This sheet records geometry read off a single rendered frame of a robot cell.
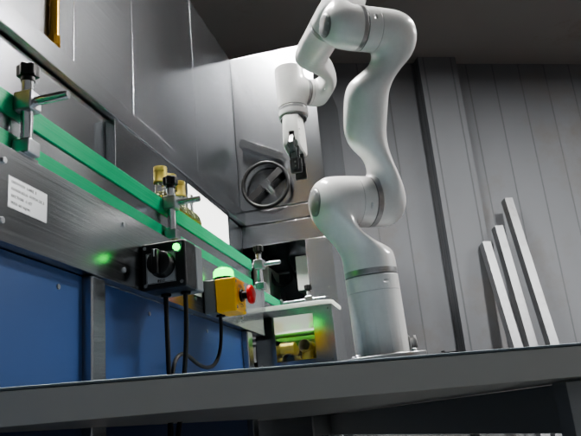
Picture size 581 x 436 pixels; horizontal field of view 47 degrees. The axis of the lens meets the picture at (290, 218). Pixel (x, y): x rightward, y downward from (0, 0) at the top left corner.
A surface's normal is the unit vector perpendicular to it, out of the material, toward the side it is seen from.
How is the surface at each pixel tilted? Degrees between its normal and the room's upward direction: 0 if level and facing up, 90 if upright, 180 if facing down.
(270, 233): 90
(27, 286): 90
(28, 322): 90
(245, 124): 90
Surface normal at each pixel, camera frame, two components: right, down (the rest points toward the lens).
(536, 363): 0.16, -0.30
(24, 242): 0.97, -0.15
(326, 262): -0.24, -0.26
